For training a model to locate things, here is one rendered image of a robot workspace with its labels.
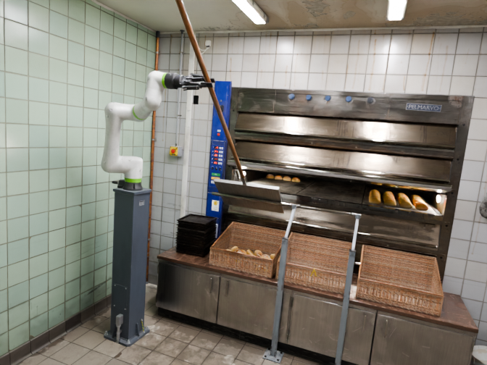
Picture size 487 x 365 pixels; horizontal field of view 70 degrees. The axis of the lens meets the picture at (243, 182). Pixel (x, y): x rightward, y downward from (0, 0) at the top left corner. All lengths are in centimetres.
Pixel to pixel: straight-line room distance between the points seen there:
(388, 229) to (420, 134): 80
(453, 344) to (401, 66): 201
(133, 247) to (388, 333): 193
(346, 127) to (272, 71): 81
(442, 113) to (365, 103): 57
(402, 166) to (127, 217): 217
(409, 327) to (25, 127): 288
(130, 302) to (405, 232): 225
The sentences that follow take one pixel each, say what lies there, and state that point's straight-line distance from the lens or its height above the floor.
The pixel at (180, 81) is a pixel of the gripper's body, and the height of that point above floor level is 196.
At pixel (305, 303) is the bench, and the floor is 47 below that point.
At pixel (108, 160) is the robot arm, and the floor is 142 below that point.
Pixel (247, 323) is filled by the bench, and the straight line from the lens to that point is 304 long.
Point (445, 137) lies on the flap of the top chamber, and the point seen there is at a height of 179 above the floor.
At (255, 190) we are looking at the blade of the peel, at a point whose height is 125.
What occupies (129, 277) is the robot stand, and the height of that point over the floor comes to 54.
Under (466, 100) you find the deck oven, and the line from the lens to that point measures 314.
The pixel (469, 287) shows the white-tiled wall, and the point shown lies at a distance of 334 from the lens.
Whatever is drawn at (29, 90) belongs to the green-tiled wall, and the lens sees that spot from 272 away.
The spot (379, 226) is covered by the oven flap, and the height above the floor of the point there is 102.
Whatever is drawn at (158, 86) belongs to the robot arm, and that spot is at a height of 192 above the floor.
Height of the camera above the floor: 170
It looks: 8 degrees down
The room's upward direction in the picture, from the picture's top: 5 degrees clockwise
